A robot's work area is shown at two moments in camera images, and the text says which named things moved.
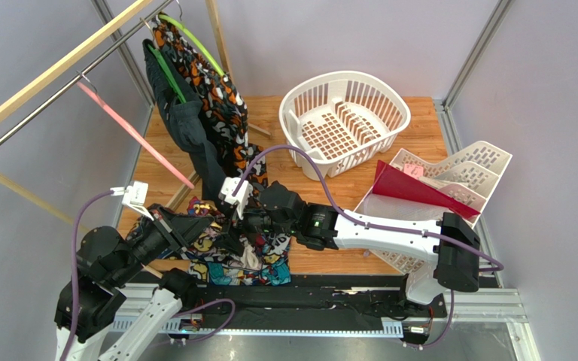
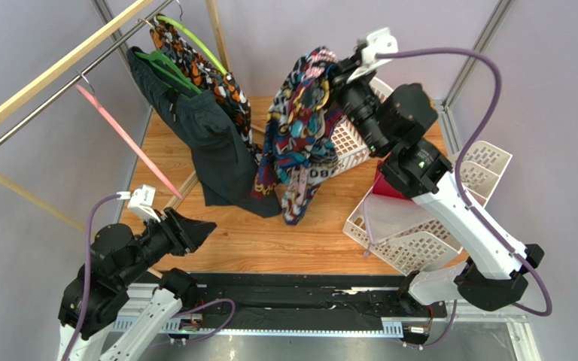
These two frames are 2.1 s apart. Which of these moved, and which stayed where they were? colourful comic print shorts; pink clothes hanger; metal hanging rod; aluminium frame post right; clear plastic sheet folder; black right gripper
Moved: colourful comic print shorts; black right gripper; pink clothes hanger
Stayed: aluminium frame post right; metal hanging rod; clear plastic sheet folder
